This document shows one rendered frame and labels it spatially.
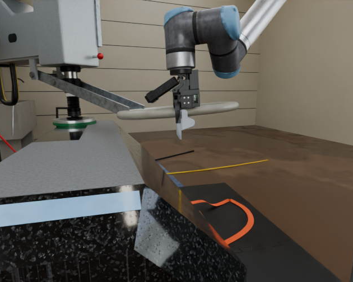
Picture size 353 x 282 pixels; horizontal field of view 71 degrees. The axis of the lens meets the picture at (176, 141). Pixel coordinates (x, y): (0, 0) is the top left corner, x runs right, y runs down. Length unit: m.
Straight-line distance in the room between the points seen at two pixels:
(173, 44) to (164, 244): 0.53
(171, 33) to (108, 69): 5.24
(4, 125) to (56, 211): 3.38
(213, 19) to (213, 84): 6.07
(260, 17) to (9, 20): 1.29
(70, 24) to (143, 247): 1.12
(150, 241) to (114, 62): 5.64
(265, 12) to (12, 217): 0.90
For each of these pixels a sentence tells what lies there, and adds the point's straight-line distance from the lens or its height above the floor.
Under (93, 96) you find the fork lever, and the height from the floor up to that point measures 1.02.
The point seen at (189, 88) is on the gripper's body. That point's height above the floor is 1.06.
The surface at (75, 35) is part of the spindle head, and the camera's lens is 1.38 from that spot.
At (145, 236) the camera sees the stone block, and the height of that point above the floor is 0.79.
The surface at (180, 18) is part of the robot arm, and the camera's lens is 0.78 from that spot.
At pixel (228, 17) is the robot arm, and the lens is 0.74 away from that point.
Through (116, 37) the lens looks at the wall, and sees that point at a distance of 6.09.
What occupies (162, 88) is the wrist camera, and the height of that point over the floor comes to 1.06.
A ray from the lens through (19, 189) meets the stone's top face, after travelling 0.56.
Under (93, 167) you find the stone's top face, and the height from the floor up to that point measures 0.87.
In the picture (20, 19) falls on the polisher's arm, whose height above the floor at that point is 1.41.
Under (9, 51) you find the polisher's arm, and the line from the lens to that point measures 1.73.
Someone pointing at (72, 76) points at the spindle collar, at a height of 1.12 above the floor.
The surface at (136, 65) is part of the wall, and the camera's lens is 6.09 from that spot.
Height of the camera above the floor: 1.06
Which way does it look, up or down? 12 degrees down
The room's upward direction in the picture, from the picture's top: straight up
